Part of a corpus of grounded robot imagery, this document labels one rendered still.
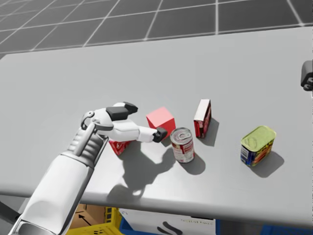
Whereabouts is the yellow box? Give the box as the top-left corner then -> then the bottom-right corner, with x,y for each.
65,207 -> 121,235

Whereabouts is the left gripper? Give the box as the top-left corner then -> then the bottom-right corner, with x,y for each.
81,101 -> 169,144

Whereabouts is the brown box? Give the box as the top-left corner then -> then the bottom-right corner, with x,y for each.
70,203 -> 106,228

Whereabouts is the pink cube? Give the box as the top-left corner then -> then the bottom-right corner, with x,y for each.
146,106 -> 177,138

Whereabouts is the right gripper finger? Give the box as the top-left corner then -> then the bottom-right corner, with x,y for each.
300,60 -> 313,92

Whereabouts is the white box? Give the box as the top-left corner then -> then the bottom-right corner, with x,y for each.
118,208 -> 217,235

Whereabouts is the green and blue rectangular can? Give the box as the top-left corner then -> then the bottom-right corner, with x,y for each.
240,125 -> 277,167

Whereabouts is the red and white can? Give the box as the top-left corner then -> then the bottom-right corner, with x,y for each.
170,127 -> 196,164

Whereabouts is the red and white carton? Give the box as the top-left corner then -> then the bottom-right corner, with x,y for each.
193,98 -> 212,139

